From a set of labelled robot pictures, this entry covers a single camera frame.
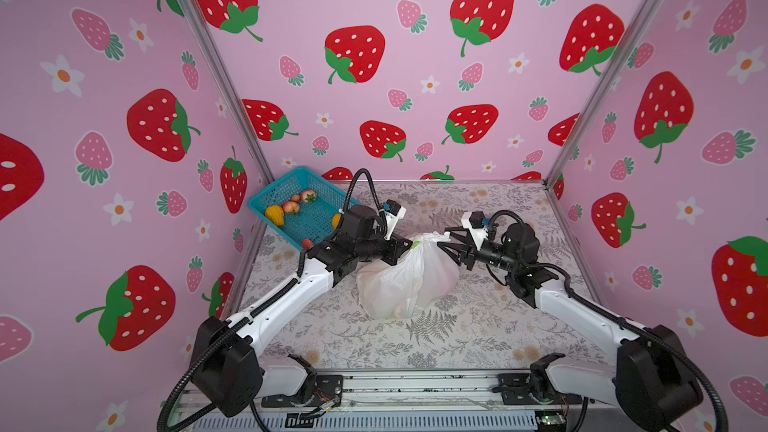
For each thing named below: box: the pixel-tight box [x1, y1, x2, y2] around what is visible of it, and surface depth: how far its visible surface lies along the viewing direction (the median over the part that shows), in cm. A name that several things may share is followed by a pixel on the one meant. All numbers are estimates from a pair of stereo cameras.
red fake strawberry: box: [300, 189, 317, 203], surface depth 113 cm
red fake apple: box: [282, 201, 300, 214], surface depth 109 cm
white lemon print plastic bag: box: [356, 231, 460, 320], surface depth 79 cm
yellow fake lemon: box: [266, 205, 285, 227], surface depth 106 cm
